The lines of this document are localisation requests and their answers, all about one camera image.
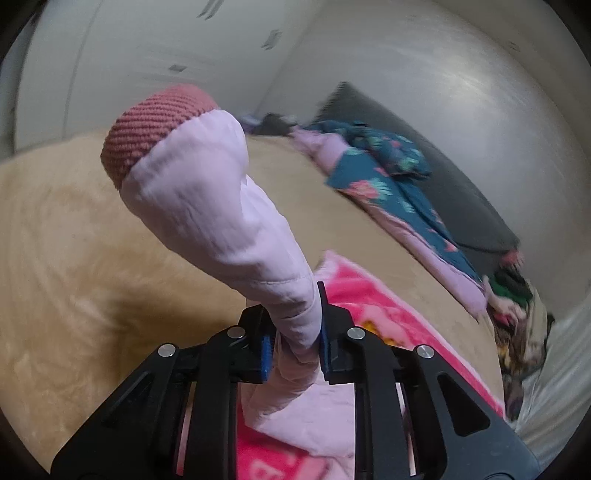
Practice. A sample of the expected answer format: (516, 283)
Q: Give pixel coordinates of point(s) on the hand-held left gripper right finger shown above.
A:
(326, 350)

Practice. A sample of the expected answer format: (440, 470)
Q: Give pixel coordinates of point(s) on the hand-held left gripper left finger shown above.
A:
(265, 356)

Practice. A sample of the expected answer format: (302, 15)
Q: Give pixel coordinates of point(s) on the pile of mixed clothes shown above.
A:
(521, 314)

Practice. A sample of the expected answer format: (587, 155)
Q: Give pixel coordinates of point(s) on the pink printed blanket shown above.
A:
(369, 295)

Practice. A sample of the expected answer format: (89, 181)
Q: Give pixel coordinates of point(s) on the teal floral quilt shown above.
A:
(369, 173)

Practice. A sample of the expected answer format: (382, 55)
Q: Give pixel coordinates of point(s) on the beige bed blanket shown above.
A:
(92, 258)

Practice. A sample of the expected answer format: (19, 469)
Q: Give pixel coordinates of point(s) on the dark grey headboard cushion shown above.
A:
(461, 184)

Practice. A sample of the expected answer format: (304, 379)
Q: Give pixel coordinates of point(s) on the dark cloth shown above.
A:
(274, 123)

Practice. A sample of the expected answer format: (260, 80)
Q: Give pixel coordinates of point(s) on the white satin curtain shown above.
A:
(563, 369)

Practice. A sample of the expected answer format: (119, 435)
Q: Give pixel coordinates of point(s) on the white wardrobe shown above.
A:
(115, 60)

